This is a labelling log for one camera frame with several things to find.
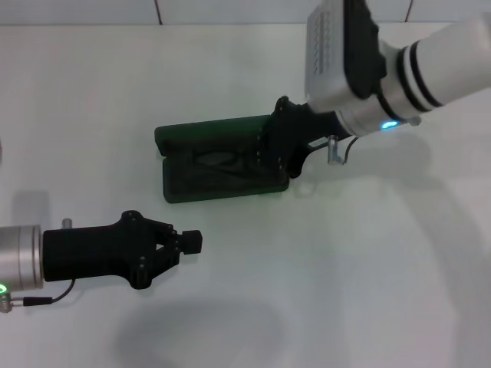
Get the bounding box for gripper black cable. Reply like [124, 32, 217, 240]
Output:
[0, 279, 76, 314]
[326, 134, 360, 166]

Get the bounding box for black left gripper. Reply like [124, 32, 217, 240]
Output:
[41, 210, 203, 291]

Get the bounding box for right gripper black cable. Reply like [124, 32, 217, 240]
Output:
[326, 134, 360, 166]

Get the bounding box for black round-lens glasses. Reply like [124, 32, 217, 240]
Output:
[186, 148, 283, 181]

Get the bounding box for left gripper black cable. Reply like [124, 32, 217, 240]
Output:
[0, 279, 76, 314]

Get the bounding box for green glasses case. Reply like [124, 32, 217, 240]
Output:
[153, 113, 291, 205]

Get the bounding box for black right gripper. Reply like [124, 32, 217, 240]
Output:
[255, 96, 353, 180]

